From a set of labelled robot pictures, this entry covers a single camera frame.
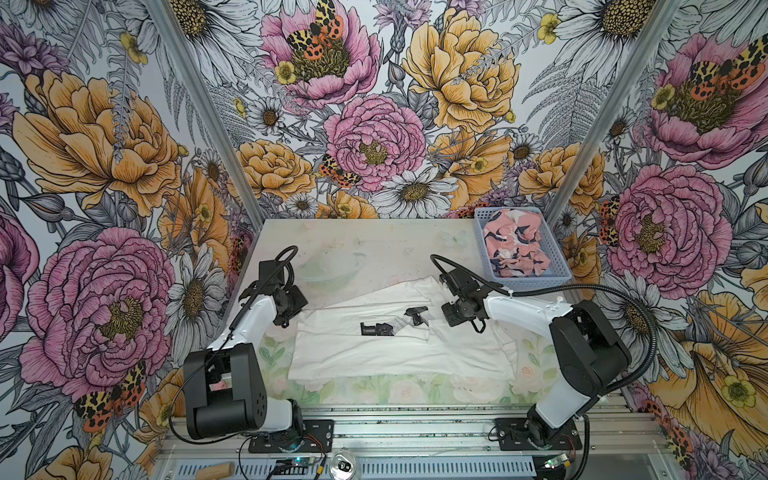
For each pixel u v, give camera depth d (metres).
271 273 0.64
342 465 0.59
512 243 1.09
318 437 0.74
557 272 1.03
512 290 0.62
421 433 0.76
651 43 0.76
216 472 0.68
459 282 0.75
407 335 0.91
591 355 0.47
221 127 0.94
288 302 0.76
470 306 0.69
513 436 0.73
